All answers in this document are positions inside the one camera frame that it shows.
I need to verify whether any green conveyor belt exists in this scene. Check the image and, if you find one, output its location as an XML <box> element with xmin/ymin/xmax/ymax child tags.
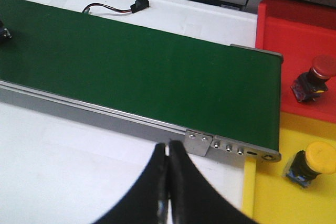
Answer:
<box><xmin>1</xmin><ymin>0</ymin><xmax>283</xmax><ymax>162</ymax></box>

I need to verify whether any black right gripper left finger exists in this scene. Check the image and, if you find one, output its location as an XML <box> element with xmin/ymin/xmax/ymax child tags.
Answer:
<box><xmin>95</xmin><ymin>143</ymin><xmax>169</xmax><ymax>224</ymax></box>

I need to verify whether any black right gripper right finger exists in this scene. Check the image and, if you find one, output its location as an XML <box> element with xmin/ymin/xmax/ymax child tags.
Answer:
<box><xmin>169</xmin><ymin>141</ymin><xmax>255</xmax><ymax>223</ymax></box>

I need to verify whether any red plastic tray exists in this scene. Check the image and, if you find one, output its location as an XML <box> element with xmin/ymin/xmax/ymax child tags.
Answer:
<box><xmin>255</xmin><ymin>0</ymin><xmax>335</xmax><ymax>123</ymax></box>

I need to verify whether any red mushroom push button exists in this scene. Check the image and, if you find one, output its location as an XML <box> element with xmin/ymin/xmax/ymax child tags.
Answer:
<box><xmin>291</xmin><ymin>55</ymin><xmax>335</xmax><ymax>103</ymax></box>

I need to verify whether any yellow plastic tray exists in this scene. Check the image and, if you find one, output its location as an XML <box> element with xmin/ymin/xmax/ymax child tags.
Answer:
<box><xmin>242</xmin><ymin>112</ymin><xmax>335</xmax><ymax>223</ymax></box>

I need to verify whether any black connector with cable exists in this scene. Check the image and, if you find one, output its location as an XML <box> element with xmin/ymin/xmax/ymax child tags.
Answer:
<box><xmin>82</xmin><ymin>0</ymin><xmax>150</xmax><ymax>14</ymax></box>

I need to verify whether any dark push button partly seen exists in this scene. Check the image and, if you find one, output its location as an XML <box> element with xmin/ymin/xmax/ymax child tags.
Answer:
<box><xmin>0</xmin><ymin>20</ymin><xmax>12</xmax><ymax>42</ymax></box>

